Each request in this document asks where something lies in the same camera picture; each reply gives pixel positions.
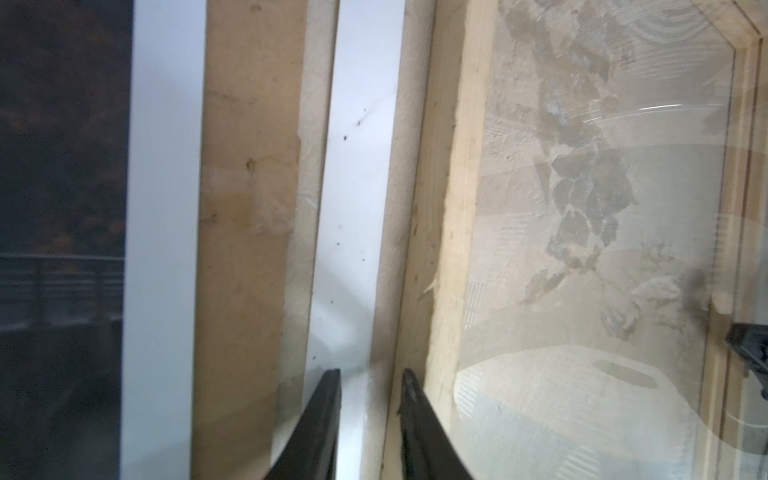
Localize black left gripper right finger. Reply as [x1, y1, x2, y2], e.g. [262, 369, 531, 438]
[399, 369, 472, 480]

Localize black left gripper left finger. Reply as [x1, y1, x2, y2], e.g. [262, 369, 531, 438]
[264, 369, 342, 480]

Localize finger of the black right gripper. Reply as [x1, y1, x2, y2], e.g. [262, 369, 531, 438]
[726, 323, 767, 400]

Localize light wooden picture frame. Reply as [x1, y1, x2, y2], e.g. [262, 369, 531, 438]
[381, 1, 767, 479]

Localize white picture mat board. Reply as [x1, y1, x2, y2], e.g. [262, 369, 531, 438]
[271, 1, 436, 479]

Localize brown frame backing board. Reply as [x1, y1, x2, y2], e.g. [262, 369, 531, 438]
[191, 1, 307, 479]

